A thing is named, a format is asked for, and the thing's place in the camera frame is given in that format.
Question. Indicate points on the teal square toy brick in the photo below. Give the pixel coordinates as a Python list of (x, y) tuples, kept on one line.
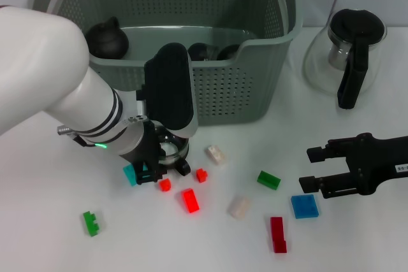
[(129, 173)]

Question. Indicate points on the green stepped toy brick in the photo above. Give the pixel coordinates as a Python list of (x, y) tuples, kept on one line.
[(90, 224)]

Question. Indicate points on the white toy brick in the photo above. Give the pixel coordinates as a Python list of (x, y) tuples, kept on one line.
[(239, 207), (216, 154)]

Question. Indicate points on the grey perforated storage basket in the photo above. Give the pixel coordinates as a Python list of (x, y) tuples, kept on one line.
[(229, 93)]

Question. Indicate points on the small red toy brick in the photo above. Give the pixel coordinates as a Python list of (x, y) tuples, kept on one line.
[(164, 185), (201, 175)]

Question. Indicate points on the black round ceramic teapot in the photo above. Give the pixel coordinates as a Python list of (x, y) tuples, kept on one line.
[(106, 41)]

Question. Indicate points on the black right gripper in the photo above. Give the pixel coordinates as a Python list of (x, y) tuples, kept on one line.
[(379, 160)]

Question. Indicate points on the dark red long toy brick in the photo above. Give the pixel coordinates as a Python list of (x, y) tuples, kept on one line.
[(277, 233)]

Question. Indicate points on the bright red toy brick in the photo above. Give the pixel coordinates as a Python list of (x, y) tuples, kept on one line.
[(191, 200)]

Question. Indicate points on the green rectangular toy brick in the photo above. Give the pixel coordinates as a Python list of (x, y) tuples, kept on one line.
[(267, 179)]

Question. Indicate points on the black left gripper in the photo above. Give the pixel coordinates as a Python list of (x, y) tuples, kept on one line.
[(148, 151)]

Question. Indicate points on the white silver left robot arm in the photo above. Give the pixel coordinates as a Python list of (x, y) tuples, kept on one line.
[(38, 61)]

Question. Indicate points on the blue square toy brick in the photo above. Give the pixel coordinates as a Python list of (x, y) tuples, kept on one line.
[(305, 206)]

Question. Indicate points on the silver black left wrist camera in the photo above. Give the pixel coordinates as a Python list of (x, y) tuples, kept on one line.
[(169, 87)]

